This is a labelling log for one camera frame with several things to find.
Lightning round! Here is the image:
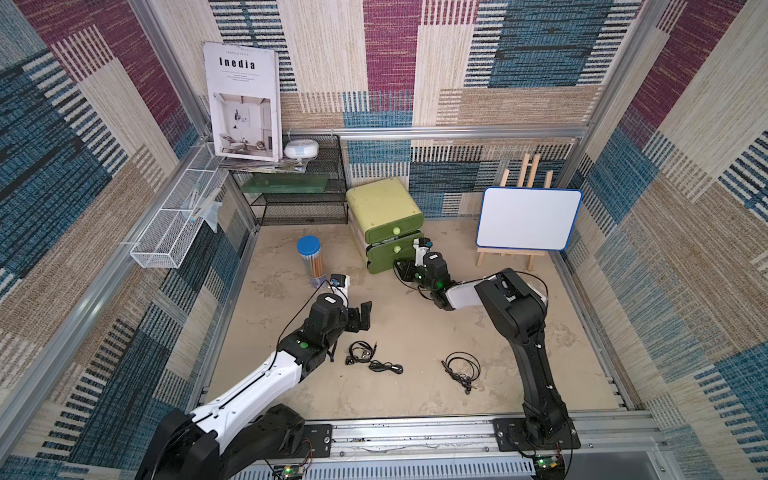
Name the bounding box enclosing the green drawer cabinet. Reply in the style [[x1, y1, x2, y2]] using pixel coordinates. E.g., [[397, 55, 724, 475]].
[[346, 178, 425, 274]]

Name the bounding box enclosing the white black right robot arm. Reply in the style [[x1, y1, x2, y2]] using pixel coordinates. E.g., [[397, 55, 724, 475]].
[[394, 252, 581, 453]]

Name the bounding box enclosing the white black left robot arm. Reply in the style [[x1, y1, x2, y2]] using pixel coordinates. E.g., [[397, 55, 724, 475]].
[[136, 293, 372, 479]]

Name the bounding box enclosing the black braided earphones left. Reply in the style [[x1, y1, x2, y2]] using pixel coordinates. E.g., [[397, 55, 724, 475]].
[[345, 340, 404, 375]]

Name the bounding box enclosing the clear pencil tub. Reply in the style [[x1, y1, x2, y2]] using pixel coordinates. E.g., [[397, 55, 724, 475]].
[[297, 235, 327, 288]]

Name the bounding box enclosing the blue framed whiteboard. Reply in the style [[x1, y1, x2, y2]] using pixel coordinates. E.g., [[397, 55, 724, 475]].
[[476, 187, 583, 251]]

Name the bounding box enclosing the white oval device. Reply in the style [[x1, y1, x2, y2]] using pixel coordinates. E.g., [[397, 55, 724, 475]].
[[283, 139, 320, 160]]

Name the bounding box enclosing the Inedia magazine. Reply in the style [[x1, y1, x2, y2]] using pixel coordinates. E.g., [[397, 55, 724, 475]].
[[203, 42, 283, 163]]

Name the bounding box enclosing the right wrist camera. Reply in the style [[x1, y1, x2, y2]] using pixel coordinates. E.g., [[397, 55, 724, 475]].
[[413, 237, 432, 267]]

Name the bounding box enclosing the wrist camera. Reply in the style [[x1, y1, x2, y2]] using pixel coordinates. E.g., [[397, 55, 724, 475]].
[[413, 237, 432, 267], [329, 274, 350, 307]]

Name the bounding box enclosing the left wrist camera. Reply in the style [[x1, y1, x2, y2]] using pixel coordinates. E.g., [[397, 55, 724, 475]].
[[329, 274, 350, 307]]

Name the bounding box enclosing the black wire shelf rack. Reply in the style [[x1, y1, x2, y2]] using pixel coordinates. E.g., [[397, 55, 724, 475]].
[[229, 134, 348, 227]]

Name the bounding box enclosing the white wire basket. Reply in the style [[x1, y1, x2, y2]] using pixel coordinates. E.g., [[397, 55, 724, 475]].
[[130, 142, 227, 269]]

